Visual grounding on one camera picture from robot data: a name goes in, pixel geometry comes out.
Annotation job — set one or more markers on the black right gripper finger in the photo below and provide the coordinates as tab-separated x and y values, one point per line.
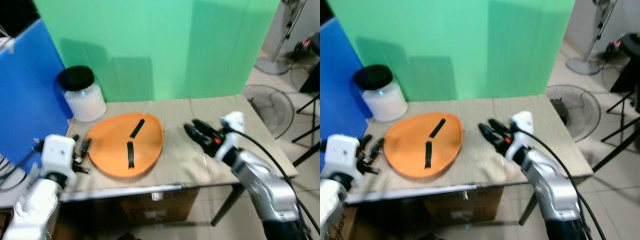
195	134
490	135
500	125
205	125

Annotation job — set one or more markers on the orange oval plate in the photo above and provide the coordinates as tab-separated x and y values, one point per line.
112	150
407	150

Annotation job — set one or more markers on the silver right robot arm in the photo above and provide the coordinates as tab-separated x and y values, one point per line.
265	185
552	192

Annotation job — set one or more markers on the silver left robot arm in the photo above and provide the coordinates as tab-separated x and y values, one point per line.
332	205
32	210

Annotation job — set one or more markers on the beige tablecloth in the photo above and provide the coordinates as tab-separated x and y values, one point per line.
480	165
185	160

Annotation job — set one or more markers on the white jar with black lid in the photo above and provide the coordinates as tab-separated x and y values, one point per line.
385	102
85	102

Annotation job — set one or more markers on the black tape strip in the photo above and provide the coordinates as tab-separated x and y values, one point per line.
428	155
131	155
437	128
137	128

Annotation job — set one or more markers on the table with metal edge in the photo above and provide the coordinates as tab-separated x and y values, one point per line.
125	190
425	191

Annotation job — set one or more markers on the blue partition panel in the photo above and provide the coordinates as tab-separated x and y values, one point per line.
340	85
27	90

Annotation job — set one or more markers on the cardboard box with white label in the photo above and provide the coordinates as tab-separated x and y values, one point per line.
465	205
160	207

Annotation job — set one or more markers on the black folding stand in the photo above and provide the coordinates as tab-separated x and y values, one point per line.
312	80
627	80

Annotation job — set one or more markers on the green backdrop screen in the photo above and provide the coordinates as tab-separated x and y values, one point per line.
160	45
450	45

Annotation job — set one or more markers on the black device with red lights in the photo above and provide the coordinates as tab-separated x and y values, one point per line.
307	47
625	50

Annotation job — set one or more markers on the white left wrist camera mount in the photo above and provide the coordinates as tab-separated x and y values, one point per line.
57	152
342	152

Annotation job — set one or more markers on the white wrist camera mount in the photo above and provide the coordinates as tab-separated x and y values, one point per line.
232	122
342	152
57	152
522	122

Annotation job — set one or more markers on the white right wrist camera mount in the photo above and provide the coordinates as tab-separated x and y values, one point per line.
232	122
522	122

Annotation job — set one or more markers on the white pedestal fan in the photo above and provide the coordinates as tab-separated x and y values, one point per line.
275	65
585	65

